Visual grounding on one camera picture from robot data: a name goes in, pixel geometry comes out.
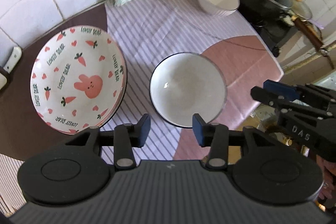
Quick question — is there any striped pink table mat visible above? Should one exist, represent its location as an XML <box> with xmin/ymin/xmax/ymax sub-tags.
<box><xmin>0</xmin><ymin>0</ymin><xmax>285</xmax><ymax>214</ymax></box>

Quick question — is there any thin black wire on mat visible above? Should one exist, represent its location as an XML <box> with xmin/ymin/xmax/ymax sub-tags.
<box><xmin>188</xmin><ymin>21</ymin><xmax>267</xmax><ymax>51</ymax></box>

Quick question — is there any large white plate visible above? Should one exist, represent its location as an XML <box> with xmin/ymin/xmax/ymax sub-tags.
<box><xmin>97</xmin><ymin>39</ymin><xmax>127</xmax><ymax>127</ymax></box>

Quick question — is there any white knife handle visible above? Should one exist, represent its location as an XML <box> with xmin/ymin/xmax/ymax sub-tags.
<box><xmin>3</xmin><ymin>46</ymin><xmax>22</xmax><ymax>73</ymax></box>

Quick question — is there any pink rabbit carrot plate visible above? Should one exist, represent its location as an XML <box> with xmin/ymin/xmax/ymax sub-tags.
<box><xmin>30</xmin><ymin>26</ymin><xmax>113</xmax><ymax>135</ymax></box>

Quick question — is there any white cutting board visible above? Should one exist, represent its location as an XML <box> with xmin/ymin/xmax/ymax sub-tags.
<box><xmin>0</xmin><ymin>67</ymin><xmax>11</xmax><ymax>90</ymax></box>

